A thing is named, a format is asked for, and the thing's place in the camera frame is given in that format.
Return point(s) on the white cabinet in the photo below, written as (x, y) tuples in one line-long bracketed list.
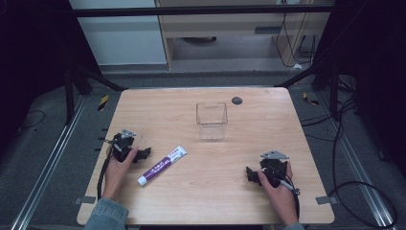
[(121, 41)]

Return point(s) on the black horizontal frame bar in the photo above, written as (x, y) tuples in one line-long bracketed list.
[(191, 11)]

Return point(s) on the clear plastic container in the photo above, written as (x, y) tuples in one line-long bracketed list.
[(211, 120)]

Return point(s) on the yellow and black tape strip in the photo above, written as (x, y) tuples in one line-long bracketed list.
[(310, 99), (103, 103)]

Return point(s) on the round grey table grommet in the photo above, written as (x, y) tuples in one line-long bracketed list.
[(236, 100)]

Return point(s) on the aluminium floor rail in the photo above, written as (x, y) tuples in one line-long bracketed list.
[(357, 159), (48, 163)]

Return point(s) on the white plug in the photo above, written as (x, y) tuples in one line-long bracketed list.
[(297, 66)]

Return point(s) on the person's left hand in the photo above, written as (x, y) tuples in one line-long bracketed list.
[(116, 174)]

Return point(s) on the purple and white toothpaste tube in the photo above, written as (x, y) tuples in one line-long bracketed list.
[(162, 165)]

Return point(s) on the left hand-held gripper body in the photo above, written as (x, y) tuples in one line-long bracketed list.
[(123, 150)]

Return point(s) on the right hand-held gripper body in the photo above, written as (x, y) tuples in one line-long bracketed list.
[(274, 169)]

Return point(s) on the light wooden desk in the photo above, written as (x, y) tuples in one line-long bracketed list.
[(223, 25)]

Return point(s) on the person's right hand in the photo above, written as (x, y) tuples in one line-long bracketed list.
[(279, 196)]

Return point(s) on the black metal stand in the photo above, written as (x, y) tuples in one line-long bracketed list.
[(322, 76), (83, 76)]

